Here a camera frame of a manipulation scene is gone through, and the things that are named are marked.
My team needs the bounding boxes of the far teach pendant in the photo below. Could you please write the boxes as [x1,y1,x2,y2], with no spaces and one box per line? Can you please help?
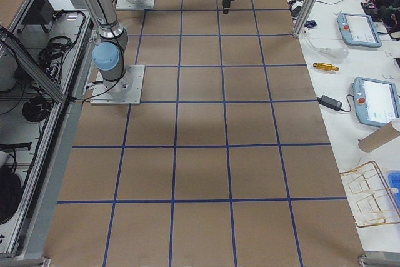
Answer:
[337,13,382,48]

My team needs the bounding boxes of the gold wire rack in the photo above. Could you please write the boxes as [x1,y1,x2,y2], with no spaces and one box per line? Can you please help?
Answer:
[340,161,399,228]

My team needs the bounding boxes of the black power adapter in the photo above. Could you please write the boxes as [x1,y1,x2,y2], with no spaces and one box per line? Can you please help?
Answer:
[317,95,343,111]

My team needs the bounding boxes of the near teach pendant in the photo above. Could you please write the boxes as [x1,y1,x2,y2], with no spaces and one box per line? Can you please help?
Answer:
[352,77,399,127]

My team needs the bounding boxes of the small blue object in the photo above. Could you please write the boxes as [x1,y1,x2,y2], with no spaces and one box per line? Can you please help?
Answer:
[304,20,317,28]

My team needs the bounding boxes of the gold brass cylinder tool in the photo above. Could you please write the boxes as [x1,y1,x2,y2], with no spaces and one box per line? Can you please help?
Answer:
[313,63,339,72]

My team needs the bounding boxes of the cardboard tube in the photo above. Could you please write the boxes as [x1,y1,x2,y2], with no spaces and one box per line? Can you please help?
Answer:
[358,118,399,153]

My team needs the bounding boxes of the blue plastic box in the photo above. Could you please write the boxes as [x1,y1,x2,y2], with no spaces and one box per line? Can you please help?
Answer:
[387,171,400,208]

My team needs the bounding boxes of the black coiled cables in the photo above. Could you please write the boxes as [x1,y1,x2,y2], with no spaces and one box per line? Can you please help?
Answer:
[37,36,75,78]

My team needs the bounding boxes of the teach pendant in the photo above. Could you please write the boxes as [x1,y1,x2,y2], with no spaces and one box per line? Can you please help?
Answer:
[337,13,382,48]
[352,77,399,127]

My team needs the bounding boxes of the brown grid paper mat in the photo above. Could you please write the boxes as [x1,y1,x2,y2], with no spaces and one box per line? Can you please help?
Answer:
[44,0,363,266]

